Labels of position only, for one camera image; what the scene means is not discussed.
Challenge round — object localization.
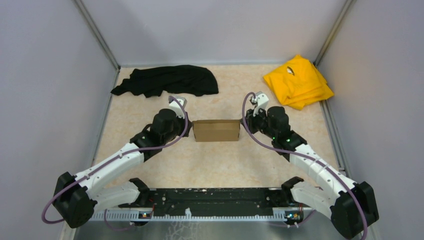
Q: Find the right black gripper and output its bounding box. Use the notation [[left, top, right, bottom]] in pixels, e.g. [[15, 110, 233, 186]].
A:
[[239, 105, 277, 140]]

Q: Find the brown cardboard paper box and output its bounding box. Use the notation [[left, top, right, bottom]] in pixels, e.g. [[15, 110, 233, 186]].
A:
[[192, 119, 240, 142]]

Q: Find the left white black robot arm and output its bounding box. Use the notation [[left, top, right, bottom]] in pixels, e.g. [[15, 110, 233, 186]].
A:
[[47, 96, 192, 229]]

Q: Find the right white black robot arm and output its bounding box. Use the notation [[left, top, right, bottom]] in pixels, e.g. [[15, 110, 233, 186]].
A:
[[241, 92, 380, 240]]

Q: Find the yellow folded cloth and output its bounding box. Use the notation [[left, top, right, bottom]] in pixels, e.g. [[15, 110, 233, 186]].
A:
[[263, 54, 335, 110]]

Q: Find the black cloth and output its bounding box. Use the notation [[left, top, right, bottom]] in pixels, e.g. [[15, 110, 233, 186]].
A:
[[111, 65, 219, 98]]

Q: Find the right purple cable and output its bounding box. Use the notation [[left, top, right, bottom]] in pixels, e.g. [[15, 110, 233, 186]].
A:
[[241, 92, 369, 240]]

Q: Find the purple cable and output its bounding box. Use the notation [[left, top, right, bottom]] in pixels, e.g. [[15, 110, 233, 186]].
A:
[[41, 95, 190, 232], [241, 92, 369, 240]]

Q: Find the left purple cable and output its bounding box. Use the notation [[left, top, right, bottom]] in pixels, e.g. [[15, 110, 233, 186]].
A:
[[41, 95, 190, 232]]

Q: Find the aluminium frame rail front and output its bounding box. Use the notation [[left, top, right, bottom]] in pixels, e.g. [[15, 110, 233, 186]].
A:
[[67, 187, 369, 222]]

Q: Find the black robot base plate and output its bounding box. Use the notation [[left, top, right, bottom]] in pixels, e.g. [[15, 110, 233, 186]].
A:
[[120, 187, 305, 220]]

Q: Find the left aluminium corner post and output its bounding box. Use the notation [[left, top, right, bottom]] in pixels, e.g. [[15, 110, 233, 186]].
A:
[[72, 0, 121, 71]]

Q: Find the aluminium corner post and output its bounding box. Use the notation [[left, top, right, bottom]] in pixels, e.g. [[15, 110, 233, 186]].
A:
[[313, 0, 357, 67], [72, 0, 121, 71]]

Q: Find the right aluminium corner post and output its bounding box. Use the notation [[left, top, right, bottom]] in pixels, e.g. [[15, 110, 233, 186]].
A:
[[313, 0, 357, 67]]

